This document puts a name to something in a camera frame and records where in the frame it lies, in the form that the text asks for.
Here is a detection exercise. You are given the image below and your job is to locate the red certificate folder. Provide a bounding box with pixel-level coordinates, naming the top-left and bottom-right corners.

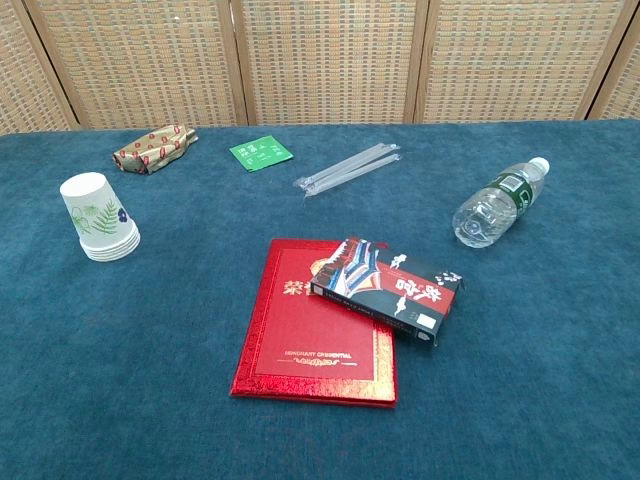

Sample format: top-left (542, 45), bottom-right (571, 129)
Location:
top-left (229, 238), bottom-right (400, 409)

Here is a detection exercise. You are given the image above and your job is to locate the clear plastic water bottle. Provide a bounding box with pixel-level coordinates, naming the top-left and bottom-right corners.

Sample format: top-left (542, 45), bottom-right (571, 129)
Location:
top-left (452, 156), bottom-right (551, 249)

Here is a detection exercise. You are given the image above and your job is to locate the clear wrapped straw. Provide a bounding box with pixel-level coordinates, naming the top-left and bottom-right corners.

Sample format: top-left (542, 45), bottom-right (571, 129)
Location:
top-left (299, 153), bottom-right (403, 198)
top-left (295, 148), bottom-right (401, 192)
top-left (293, 143), bottom-right (402, 187)

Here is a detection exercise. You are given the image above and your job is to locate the black red printed box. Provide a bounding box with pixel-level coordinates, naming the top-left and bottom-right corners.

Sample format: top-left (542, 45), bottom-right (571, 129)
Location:
top-left (309, 237), bottom-right (468, 348)

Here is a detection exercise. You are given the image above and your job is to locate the gold red-print snack wrapper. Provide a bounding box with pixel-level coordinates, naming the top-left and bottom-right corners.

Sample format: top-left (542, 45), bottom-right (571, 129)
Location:
top-left (111, 124), bottom-right (198, 175)

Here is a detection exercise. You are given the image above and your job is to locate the white bottle with green label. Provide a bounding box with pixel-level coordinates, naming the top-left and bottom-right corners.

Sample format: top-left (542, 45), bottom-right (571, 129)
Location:
top-left (59, 172), bottom-right (137, 247)

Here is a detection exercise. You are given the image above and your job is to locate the green tea sachet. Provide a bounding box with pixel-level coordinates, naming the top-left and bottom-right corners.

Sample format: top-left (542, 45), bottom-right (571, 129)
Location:
top-left (229, 134), bottom-right (294, 174)

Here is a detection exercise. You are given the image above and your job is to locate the blue carpet table cloth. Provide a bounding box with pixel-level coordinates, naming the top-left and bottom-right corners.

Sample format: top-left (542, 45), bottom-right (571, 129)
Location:
top-left (0, 117), bottom-right (640, 480)

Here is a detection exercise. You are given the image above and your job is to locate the woven wood-framed folding screen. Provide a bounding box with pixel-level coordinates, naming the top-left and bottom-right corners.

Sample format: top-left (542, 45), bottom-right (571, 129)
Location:
top-left (0, 0), bottom-right (640, 135)

